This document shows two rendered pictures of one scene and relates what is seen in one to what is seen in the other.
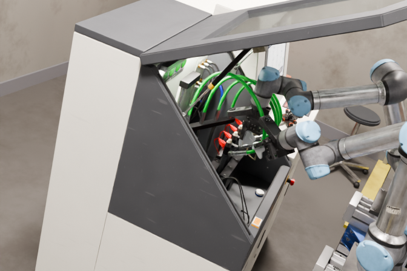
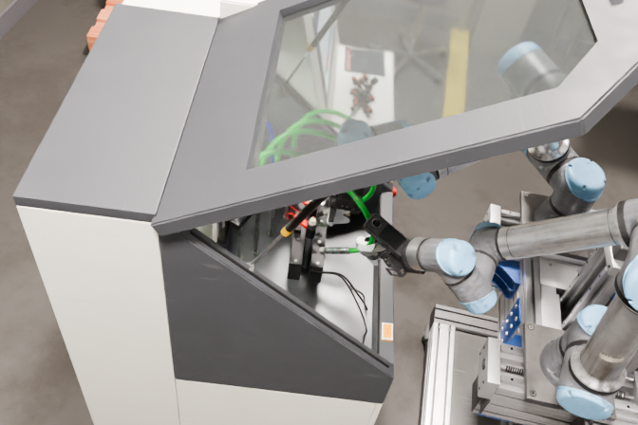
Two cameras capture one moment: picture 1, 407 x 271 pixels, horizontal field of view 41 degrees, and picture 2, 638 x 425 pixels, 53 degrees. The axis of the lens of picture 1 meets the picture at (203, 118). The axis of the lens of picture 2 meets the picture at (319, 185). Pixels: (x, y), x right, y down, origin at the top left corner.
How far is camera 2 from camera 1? 0.99 m
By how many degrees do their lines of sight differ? 24
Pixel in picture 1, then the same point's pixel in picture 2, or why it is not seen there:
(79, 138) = (94, 320)
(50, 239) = (104, 411)
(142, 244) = (237, 397)
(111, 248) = (196, 406)
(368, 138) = (547, 240)
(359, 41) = not seen: outside the picture
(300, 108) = (422, 191)
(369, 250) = (579, 401)
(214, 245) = (341, 386)
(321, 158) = (483, 287)
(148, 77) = (177, 243)
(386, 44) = not seen: outside the picture
